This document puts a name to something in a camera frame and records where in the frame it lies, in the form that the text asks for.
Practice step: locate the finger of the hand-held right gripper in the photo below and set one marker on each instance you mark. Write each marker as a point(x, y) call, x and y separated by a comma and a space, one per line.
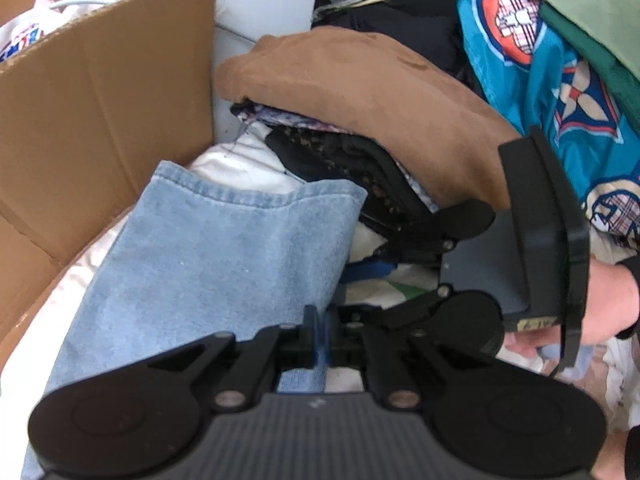
point(395, 315)
point(370, 271)

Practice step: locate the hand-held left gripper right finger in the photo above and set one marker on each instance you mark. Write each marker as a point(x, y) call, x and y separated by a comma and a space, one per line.
point(327, 345)

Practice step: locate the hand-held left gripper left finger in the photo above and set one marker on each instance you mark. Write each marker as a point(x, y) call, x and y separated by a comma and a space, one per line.
point(312, 340)

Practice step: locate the blue denim jeans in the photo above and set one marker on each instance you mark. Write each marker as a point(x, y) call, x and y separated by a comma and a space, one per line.
point(200, 270)

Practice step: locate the person's right forearm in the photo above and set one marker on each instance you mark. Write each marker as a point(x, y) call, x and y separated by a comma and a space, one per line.
point(632, 267)

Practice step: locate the person's right hand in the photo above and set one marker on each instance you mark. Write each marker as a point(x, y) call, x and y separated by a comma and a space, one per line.
point(610, 300)

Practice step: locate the leopard print garment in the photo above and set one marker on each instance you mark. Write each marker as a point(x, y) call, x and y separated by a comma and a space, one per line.
point(330, 155)

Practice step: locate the teal printed cloth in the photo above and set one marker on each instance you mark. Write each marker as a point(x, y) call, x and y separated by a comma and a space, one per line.
point(550, 85)

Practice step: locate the cream bear print bed sheet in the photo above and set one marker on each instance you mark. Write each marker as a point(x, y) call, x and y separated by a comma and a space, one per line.
point(235, 165)

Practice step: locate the brown folded garment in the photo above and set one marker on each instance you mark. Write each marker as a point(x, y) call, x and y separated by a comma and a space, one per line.
point(375, 90)

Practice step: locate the green cloth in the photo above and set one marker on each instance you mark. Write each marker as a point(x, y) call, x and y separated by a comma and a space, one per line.
point(590, 25)

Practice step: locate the flattened brown cardboard box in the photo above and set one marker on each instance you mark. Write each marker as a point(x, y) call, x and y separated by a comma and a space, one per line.
point(100, 110)

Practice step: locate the white and blue refill pouch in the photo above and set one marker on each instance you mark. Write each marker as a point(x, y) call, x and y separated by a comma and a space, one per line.
point(20, 35)

